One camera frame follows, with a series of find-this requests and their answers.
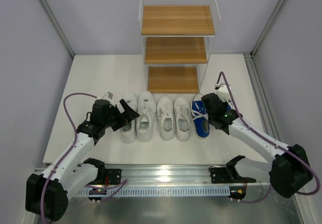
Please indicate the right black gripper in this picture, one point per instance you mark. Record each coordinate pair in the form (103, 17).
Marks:
(210, 102)

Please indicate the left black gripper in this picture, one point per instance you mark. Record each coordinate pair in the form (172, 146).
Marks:
(118, 119)

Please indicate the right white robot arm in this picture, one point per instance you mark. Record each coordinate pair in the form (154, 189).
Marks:
(286, 167)

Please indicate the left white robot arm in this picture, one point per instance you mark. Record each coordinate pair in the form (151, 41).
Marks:
(49, 193)

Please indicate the leftmost white sneaker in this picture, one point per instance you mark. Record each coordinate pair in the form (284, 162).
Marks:
(128, 134)

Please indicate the white lace sneaker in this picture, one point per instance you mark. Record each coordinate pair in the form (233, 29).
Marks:
(182, 115)
(164, 111)

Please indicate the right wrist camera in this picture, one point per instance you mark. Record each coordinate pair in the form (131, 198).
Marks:
(222, 92)

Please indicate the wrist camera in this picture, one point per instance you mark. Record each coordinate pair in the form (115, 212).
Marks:
(222, 92)
(107, 96)

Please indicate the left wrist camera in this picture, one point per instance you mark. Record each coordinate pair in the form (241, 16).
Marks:
(107, 96)

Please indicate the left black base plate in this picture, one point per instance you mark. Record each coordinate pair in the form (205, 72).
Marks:
(112, 177)

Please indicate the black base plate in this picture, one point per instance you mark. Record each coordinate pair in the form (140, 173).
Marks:
(219, 175)
(112, 177)

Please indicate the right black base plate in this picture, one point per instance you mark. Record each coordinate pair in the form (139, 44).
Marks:
(219, 175)

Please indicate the aluminium mounting rail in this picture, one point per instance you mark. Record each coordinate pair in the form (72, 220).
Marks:
(163, 175)

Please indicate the slotted cable duct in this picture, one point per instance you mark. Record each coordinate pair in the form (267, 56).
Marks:
(161, 191)

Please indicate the white wire shoe shelf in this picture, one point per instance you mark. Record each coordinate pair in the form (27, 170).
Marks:
(176, 40)

